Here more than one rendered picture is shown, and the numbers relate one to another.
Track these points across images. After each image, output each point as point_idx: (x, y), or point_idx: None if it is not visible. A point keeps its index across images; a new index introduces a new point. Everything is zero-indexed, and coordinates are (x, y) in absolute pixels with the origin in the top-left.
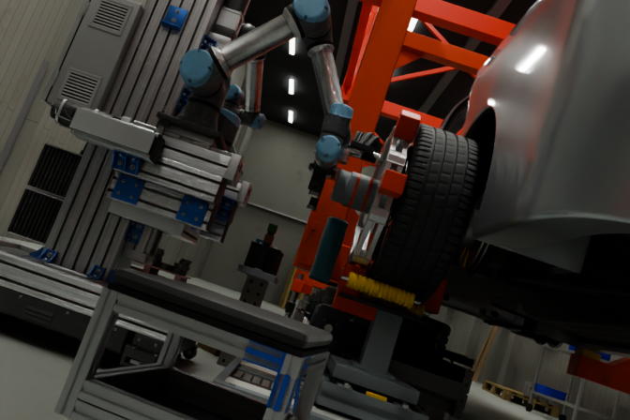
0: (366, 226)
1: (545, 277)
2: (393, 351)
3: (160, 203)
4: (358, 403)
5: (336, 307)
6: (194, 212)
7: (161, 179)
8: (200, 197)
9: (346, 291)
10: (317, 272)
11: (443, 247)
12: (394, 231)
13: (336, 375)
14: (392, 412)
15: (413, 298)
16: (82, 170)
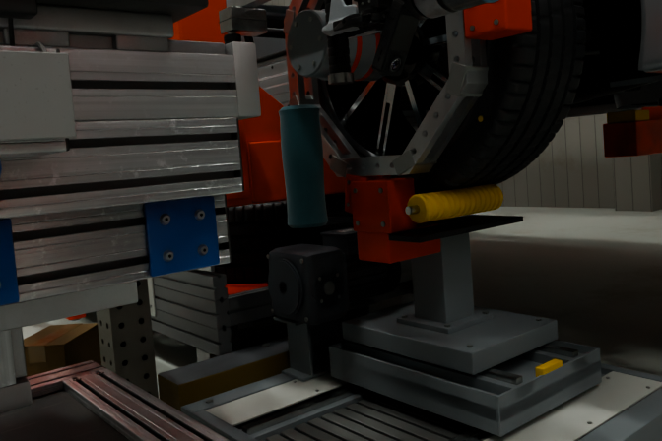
0: (451, 108)
1: (594, 92)
2: (471, 278)
3: (91, 258)
4: (540, 393)
5: (393, 260)
6: (190, 235)
7: (83, 192)
8: (208, 193)
9: (400, 226)
10: (311, 214)
11: (564, 98)
12: (510, 100)
13: (477, 370)
14: (571, 374)
15: (501, 193)
16: None
